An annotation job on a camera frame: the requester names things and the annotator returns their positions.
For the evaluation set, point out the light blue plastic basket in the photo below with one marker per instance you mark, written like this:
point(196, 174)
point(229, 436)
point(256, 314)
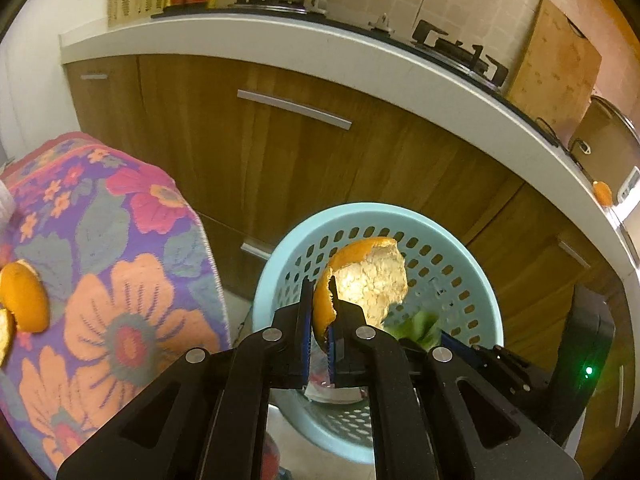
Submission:
point(380, 212)

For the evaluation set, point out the beige pot with lid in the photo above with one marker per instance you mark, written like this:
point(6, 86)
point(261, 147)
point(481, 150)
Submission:
point(605, 135)

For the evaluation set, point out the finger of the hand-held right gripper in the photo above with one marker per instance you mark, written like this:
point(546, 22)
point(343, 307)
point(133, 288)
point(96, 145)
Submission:
point(500, 365)

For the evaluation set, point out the white kitchen countertop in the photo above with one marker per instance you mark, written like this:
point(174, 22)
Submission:
point(300, 35)

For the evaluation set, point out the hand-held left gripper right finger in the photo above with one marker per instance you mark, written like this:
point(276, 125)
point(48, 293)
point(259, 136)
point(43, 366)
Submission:
point(332, 360)

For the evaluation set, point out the narrow wooden cabinet door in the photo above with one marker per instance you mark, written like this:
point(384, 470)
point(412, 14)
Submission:
point(105, 110)

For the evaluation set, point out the yellow utensil basket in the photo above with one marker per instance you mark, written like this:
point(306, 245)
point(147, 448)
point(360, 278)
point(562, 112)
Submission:
point(135, 0)

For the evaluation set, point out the wooden cutting board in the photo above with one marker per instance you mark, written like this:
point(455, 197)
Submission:
point(555, 75)

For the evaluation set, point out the green bok choy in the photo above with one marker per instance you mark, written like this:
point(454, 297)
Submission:
point(415, 327)

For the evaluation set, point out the floral printed cloth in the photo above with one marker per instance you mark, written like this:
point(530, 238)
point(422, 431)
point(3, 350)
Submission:
point(125, 300)

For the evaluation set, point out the wide wooden cabinet door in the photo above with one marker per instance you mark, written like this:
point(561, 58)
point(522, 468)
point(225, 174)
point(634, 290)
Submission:
point(310, 175)

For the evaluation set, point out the orange peel piece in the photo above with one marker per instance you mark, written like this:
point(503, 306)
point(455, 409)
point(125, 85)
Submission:
point(6, 335)
point(25, 300)

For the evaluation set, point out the small orange fruit piece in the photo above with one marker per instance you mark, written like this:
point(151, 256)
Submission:
point(602, 193)

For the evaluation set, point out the white fruit label plastic bottle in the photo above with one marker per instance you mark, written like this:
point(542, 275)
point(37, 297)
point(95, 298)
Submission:
point(5, 200)

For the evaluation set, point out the black gas stove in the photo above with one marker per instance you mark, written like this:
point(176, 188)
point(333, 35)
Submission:
point(450, 50)

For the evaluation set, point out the large orange peel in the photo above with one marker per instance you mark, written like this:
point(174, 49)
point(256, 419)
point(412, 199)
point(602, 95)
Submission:
point(370, 280)

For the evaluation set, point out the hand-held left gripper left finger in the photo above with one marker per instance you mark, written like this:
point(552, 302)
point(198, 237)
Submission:
point(306, 350)

